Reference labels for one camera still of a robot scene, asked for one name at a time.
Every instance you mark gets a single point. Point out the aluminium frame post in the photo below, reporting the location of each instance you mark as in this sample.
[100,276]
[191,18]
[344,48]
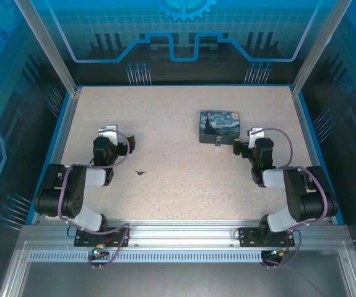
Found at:
[317,46]
[52,46]

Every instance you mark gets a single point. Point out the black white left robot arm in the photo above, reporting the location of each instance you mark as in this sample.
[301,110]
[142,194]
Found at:
[72,198]

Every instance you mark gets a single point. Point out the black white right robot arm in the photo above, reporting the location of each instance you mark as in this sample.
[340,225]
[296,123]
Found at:
[276,179]

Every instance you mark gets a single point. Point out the grey metal bench panel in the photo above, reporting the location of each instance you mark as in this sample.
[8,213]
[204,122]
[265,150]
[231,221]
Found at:
[180,278]

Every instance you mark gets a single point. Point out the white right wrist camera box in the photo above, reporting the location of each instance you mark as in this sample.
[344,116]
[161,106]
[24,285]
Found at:
[253,136]

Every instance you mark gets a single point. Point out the aluminium mounting beam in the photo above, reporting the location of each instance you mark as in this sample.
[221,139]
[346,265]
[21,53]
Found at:
[180,232]

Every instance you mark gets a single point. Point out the small metal padlock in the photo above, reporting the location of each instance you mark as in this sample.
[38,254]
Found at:
[218,141]

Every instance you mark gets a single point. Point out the aluminium side rail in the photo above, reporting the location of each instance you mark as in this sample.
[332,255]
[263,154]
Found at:
[304,123]
[60,145]

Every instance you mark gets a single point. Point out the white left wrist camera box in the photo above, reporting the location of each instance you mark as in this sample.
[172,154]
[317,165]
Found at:
[109,133]

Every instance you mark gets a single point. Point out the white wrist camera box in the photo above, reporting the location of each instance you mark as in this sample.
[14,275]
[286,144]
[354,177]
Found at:
[253,136]
[109,133]

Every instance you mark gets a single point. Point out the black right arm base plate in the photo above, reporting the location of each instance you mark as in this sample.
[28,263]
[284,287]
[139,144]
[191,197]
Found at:
[247,236]

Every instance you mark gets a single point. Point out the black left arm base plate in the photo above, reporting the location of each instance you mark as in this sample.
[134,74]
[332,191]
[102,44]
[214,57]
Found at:
[83,239]

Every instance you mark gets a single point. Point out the starry night painted tin box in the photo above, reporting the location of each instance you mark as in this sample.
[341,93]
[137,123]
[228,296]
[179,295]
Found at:
[219,122]

